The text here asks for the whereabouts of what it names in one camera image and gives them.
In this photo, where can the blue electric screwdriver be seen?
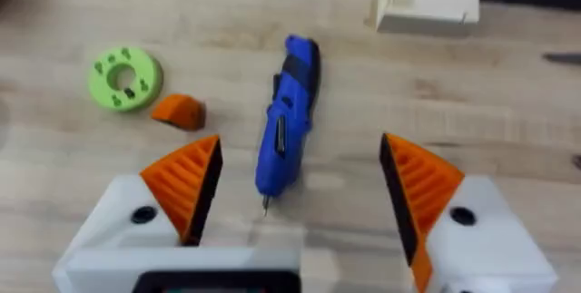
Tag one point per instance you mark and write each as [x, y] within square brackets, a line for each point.
[288, 116]

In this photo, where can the orange ribbed wedge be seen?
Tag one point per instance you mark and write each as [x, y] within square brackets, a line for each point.
[180, 111]

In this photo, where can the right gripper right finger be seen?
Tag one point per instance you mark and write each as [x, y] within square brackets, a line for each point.
[436, 202]

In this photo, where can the green disc with holes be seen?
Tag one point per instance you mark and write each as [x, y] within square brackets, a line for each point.
[125, 79]

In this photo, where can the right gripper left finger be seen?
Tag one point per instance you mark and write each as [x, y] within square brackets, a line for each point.
[181, 188]

